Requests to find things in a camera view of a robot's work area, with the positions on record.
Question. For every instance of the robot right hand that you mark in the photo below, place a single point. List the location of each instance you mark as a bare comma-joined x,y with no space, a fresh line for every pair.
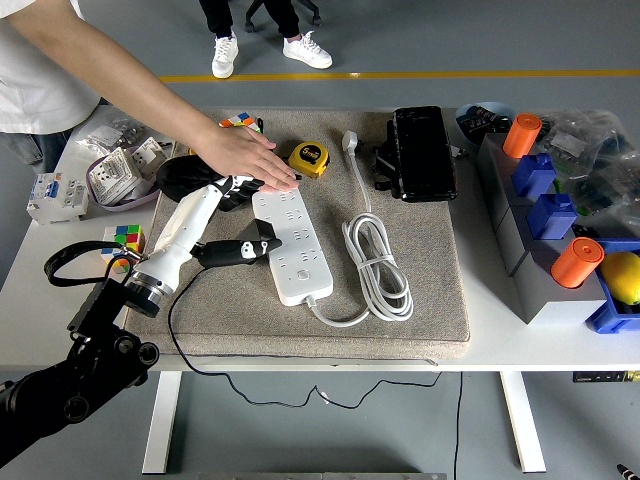
629,473

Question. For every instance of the white power strip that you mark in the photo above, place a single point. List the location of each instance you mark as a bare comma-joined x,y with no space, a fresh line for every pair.
310,240

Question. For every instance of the white circuit breaker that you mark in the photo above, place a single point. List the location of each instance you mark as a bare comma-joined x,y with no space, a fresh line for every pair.
55,200

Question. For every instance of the white table leg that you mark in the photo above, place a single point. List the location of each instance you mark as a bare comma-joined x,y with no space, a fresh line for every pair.
160,425
522,425

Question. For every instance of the small black part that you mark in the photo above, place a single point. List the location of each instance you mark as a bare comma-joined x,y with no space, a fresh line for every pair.
585,231

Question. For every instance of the person's right hand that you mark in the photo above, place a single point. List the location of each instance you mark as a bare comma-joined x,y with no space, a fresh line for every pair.
245,157

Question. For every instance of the blue plastic bin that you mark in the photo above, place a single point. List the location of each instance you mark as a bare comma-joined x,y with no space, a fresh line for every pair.
607,320

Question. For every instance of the colourful puzzle cube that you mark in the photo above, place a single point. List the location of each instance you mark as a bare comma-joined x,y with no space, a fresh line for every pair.
127,235
240,120

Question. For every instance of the orange cylinder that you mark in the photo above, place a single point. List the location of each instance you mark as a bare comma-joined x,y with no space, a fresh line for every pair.
521,135
575,265

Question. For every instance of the seated person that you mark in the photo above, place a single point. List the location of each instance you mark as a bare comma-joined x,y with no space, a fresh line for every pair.
222,55

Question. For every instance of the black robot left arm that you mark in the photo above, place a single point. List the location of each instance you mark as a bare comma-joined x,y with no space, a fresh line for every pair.
30,410

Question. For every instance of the black table control panel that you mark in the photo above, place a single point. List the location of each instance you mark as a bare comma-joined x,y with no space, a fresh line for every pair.
600,376

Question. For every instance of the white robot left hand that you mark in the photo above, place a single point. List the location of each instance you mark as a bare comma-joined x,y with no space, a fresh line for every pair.
187,225

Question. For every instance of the yellow tape measure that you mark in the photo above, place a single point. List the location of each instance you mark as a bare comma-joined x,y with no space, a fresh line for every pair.
310,157

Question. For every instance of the black component packets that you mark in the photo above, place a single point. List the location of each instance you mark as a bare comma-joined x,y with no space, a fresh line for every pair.
482,122

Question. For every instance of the purple bowl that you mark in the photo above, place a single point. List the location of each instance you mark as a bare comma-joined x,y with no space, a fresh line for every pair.
127,202

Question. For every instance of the standing person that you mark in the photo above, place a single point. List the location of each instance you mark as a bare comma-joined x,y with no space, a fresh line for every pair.
35,75

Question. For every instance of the small white socket plate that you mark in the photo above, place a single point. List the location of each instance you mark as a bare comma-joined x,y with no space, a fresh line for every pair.
147,155

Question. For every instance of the clear bag with white label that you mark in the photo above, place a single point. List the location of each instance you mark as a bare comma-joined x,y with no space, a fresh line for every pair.
570,140

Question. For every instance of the glossy black case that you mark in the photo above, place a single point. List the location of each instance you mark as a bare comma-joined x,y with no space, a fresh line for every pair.
425,155

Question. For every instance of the clear bag of dark parts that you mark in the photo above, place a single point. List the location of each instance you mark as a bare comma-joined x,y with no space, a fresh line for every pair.
615,190

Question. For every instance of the black cloth pouch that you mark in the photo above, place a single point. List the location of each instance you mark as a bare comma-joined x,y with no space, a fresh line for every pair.
175,180

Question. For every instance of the blue plastic block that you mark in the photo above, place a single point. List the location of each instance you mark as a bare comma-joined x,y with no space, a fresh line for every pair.
550,217
532,175

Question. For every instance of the black office chair base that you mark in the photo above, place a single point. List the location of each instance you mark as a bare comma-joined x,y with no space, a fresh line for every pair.
252,15

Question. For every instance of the light blue bowl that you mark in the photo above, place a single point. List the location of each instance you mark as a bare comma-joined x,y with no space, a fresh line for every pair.
467,140

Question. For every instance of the grey holder block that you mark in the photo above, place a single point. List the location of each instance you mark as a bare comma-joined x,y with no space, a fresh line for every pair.
492,165
545,305

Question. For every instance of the person's right forearm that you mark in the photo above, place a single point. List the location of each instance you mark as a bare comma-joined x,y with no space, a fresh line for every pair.
160,105

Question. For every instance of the yellow lemon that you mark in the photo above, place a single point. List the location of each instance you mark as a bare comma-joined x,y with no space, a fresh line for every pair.
622,277

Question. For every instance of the large white socket plate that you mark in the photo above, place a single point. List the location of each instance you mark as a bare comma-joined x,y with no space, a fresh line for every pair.
112,172

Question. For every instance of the grey-brown mat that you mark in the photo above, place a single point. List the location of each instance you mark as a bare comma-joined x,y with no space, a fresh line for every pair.
240,310

